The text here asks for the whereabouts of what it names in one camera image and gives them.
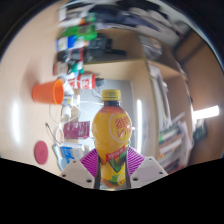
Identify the flat round red coaster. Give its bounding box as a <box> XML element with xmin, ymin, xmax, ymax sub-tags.
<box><xmin>33</xmin><ymin>140</ymin><xmax>49</xmax><ymax>165</ymax></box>

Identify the white bottle with blue label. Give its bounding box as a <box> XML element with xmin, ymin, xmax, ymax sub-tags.
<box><xmin>55</xmin><ymin>34</ymin><xmax>84</xmax><ymax>51</ymax></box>

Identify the blue and white carton box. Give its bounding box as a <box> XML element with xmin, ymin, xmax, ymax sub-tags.
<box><xmin>59</xmin><ymin>143</ymin><xmax>86</xmax><ymax>164</ymax></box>

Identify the ceiling light tube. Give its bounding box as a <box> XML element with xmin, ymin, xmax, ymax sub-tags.
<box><xmin>192</xmin><ymin>105</ymin><xmax>221</xmax><ymax>122</ymax></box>

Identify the yellow juice drink bottle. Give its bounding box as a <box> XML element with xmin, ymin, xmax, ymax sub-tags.
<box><xmin>91</xmin><ymin>89</ymin><xmax>133</xmax><ymax>188</ymax></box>

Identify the red and white canister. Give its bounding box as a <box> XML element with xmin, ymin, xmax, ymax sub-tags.
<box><xmin>68</xmin><ymin>73</ymin><xmax>97</xmax><ymax>90</ymax></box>

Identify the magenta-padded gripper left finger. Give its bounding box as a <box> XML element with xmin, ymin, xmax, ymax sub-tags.
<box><xmin>59</xmin><ymin>148</ymin><xmax>100</xmax><ymax>190</ymax></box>

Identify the orange plastic cup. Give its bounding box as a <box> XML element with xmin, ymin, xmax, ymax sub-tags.
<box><xmin>32</xmin><ymin>79</ymin><xmax>65</xmax><ymax>106</ymax></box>

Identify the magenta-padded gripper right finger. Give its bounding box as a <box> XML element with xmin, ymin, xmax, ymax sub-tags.
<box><xmin>125</xmin><ymin>146</ymin><xmax>169</xmax><ymax>189</ymax></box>

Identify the wooden shelf unit with books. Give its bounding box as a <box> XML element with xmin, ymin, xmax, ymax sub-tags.
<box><xmin>83</xmin><ymin>0</ymin><xmax>224</xmax><ymax>174</ymax></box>

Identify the under-shelf light strip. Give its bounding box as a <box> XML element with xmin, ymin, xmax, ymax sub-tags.
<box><xmin>135</xmin><ymin>99</ymin><xmax>144</xmax><ymax>154</ymax></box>

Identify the green container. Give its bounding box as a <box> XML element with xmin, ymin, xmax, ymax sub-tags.
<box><xmin>61</xmin><ymin>24</ymin><xmax>98</xmax><ymax>38</ymax></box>

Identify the magenta pouch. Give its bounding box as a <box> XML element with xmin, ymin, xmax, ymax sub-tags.
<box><xmin>63</xmin><ymin>120</ymin><xmax>91</xmax><ymax>140</ymax></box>

